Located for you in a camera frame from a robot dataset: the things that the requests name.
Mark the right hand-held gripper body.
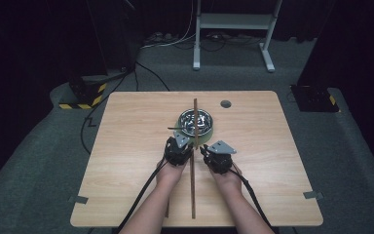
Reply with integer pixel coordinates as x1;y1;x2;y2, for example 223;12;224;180
204;139;238;176

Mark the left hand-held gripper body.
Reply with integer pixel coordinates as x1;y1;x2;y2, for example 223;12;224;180
164;130;194;167

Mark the shiny metal bowl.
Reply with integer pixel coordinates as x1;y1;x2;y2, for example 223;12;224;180
177;108;214;137

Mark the person's left hand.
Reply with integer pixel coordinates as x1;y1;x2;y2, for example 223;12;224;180
156;158;188;189

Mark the person's right hand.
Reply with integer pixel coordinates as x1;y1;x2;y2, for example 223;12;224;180
208;161;243;193

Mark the green round plate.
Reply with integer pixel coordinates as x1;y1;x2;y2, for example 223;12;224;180
174;120;215;146

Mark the black yellow striped stand base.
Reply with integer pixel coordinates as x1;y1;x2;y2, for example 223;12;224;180
57;75;108;110

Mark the grey tape piece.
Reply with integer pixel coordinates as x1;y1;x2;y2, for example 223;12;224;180
302;190;324;201
68;195;90;206

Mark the black perforated stand base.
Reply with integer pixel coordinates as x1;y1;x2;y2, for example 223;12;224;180
289;84;341;113

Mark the white metal stand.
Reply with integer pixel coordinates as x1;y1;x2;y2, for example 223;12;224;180
192;0;284;73

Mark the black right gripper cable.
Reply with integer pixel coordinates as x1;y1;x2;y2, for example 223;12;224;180
230;167;276;230

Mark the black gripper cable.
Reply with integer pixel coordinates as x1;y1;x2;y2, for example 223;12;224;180
230;167;276;230
113;157;169;234

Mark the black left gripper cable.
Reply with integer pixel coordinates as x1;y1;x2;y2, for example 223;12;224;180
113;157;169;234

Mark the black floor cable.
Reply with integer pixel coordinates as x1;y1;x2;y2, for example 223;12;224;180
79;60;171;156

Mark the white floor cable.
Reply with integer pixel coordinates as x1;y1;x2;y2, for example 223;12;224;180
140;0;198;51

